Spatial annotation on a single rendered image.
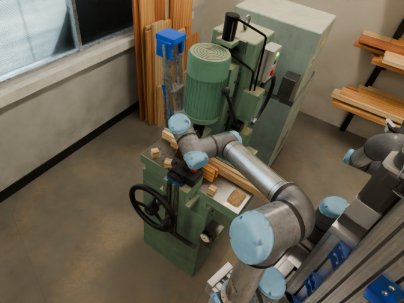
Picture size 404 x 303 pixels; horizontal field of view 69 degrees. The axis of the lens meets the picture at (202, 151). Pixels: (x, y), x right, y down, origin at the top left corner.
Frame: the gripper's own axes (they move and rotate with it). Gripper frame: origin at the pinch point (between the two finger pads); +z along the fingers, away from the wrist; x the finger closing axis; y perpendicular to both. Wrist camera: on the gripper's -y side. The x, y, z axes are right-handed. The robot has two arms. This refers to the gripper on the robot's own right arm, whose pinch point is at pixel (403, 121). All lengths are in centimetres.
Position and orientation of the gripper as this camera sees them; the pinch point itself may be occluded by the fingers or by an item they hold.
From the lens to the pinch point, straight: 181.6
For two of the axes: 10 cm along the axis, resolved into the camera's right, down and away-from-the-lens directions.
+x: 8.5, 3.4, -4.0
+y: -0.1, 7.7, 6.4
